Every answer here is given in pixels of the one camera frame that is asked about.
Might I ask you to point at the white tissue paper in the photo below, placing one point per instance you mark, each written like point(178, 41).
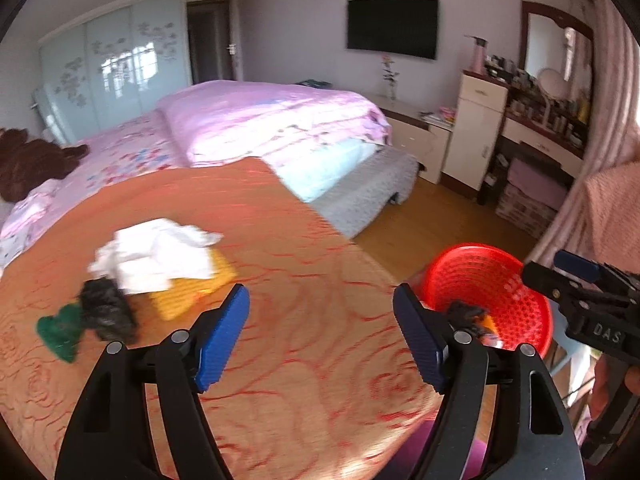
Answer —
point(152, 254)

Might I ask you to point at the pink folded quilt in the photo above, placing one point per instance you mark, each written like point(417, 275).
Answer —
point(219, 122)

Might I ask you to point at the pink knitted garment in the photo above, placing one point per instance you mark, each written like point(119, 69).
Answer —
point(614, 215)

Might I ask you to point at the dark bedroom door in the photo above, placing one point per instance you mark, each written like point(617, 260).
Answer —
point(210, 44)

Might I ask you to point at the dressing table with mirror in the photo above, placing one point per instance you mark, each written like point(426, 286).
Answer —
point(544, 128)

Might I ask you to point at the purple cushioned vanity stool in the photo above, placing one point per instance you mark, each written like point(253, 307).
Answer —
point(536, 185)

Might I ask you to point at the round white vanity mirror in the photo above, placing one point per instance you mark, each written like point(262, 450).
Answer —
point(553, 87)

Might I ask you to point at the green yellow scouring sponge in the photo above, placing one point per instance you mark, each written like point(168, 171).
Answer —
point(62, 332)

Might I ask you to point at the pink thermos bottle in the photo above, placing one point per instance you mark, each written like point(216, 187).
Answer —
point(477, 65)

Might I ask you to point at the wall mounted black television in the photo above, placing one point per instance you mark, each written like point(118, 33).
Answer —
point(405, 27)

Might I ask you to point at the low white tv cabinet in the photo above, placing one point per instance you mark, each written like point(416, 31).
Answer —
point(427, 140)

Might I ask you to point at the pink curtain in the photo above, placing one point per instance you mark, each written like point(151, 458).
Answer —
point(613, 132)

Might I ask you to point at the rose in glass vase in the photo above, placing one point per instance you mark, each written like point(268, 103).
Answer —
point(390, 76)

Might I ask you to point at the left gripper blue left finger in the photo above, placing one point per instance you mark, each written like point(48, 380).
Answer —
point(216, 333)

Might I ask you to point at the bed with grey base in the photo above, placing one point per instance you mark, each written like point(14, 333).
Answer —
point(348, 183)

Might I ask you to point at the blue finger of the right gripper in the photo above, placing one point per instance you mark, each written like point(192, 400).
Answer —
point(582, 268)

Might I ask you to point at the white tall cabinet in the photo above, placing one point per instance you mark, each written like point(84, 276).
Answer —
point(479, 116)

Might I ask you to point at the red plastic mesh basket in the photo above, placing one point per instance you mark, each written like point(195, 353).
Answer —
point(487, 277)

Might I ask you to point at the glass sliding door wardrobe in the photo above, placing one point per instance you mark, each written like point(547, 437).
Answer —
point(111, 65)

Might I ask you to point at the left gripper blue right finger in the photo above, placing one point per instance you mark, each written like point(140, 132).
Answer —
point(426, 334)

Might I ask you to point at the brown plush bear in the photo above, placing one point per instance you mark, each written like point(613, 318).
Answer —
point(26, 164)

